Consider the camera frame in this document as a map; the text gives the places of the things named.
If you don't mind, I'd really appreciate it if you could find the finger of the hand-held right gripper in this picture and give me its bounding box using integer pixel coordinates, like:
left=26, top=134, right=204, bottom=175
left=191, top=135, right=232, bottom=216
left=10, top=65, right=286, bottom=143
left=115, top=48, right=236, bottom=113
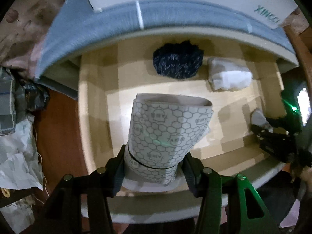
left=252, top=125, right=293, bottom=144
left=260, top=143, right=293, bottom=162

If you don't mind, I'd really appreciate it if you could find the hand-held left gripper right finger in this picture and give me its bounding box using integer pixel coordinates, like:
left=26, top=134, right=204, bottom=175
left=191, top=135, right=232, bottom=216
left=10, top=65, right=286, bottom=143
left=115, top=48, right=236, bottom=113
left=183, top=152, right=281, bottom=234

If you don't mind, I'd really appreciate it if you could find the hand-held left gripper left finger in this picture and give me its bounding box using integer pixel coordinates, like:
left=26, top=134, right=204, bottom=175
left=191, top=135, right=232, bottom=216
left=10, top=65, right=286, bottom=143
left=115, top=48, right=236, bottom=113
left=41, top=145, right=127, bottom=234

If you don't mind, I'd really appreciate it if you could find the small grey underwear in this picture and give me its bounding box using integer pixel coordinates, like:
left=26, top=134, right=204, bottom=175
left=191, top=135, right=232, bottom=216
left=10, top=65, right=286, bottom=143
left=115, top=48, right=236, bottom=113
left=251, top=108, right=273, bottom=133

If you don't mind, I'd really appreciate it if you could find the hexagon print underwear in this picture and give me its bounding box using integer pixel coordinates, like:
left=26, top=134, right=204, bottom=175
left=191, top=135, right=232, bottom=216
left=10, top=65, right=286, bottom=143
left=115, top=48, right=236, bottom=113
left=124, top=93, right=214, bottom=186

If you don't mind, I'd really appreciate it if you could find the grey drawer with wooden inside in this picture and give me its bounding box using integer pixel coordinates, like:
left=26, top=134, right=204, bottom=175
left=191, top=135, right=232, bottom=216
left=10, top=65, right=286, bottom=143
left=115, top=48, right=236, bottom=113
left=77, top=39, right=292, bottom=225

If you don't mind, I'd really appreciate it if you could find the white underwear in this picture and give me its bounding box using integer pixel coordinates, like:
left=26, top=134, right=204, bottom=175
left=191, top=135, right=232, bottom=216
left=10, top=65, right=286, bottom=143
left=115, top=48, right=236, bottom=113
left=207, top=57, right=253, bottom=92

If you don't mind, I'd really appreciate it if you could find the dark blue speckled sock ball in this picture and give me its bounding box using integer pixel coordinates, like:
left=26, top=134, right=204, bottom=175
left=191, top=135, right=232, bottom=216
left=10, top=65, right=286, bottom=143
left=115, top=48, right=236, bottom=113
left=153, top=40, right=204, bottom=80

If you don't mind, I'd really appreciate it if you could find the brown wooden furniture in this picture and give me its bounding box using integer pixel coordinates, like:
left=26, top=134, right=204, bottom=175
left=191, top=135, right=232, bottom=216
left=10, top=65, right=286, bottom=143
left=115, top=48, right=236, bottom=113
left=283, top=12, right=312, bottom=66

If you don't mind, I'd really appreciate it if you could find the white plastic bag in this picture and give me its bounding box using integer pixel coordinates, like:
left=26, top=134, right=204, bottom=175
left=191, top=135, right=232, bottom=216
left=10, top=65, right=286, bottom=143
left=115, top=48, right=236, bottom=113
left=0, top=114, right=45, bottom=191

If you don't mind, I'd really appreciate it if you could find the dark blue patterned bag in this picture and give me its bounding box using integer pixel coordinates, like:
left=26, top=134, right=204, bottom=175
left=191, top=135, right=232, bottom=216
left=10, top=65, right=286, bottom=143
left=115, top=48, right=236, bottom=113
left=21, top=80, right=50, bottom=113

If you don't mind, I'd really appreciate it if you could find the grey checked quilt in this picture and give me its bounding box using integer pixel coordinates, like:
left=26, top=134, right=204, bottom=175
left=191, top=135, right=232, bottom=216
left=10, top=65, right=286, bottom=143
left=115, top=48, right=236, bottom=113
left=0, top=67, right=27, bottom=136

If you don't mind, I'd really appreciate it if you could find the leaf print bed sheet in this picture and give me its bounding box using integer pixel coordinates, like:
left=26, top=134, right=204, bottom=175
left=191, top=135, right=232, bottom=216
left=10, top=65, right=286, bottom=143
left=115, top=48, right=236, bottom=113
left=0, top=0, right=81, bottom=78

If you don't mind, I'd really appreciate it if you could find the white string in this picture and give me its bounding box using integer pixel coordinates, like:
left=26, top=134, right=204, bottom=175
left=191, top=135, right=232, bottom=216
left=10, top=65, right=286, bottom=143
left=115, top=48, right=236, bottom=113
left=34, top=127, right=48, bottom=195

